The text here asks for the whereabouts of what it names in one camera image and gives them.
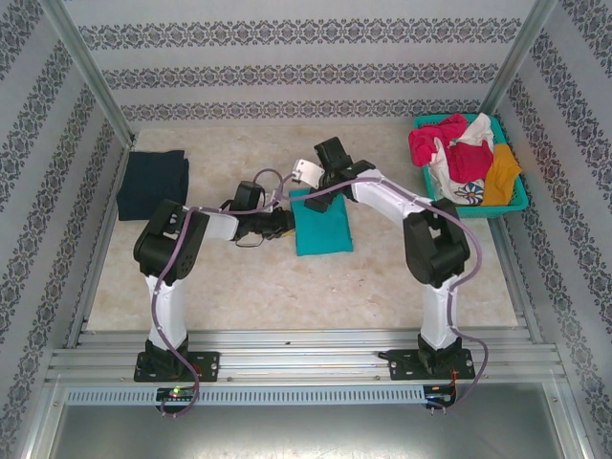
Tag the teal t-shirt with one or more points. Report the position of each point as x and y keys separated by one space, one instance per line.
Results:
x=325 y=234

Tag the teal plastic basket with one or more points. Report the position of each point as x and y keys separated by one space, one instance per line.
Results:
x=507 y=210

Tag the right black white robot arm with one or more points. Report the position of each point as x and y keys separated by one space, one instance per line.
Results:
x=430 y=248

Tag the folded navy t-shirt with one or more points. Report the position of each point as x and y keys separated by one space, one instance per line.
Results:
x=150 y=184

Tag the pile of colourful clothes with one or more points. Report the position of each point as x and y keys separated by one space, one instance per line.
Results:
x=466 y=191

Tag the pink t-shirt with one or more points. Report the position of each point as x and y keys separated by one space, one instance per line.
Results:
x=471 y=160

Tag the orange t-shirt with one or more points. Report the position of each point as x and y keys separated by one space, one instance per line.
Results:
x=499 y=179

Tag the left green circuit board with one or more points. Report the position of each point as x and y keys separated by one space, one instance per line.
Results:
x=176 y=393

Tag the grey metal sheet panel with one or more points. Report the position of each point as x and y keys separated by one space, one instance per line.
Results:
x=306 y=432

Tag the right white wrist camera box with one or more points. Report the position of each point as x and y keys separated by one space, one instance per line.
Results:
x=307 y=172

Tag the aluminium rail frame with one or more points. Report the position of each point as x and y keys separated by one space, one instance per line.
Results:
x=296 y=354

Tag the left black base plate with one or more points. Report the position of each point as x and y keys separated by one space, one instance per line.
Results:
x=208 y=365

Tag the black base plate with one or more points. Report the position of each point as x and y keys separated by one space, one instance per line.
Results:
x=208 y=365
x=401 y=365

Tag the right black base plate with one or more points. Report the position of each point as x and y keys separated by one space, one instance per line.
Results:
x=401 y=365

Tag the right aluminium corner post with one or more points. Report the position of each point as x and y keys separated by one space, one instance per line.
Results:
x=511 y=62

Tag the aluminium corner post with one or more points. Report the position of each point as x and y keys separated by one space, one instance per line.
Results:
x=91 y=62
x=511 y=62

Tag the left aluminium corner post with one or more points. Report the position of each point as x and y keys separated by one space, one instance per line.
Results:
x=91 y=62

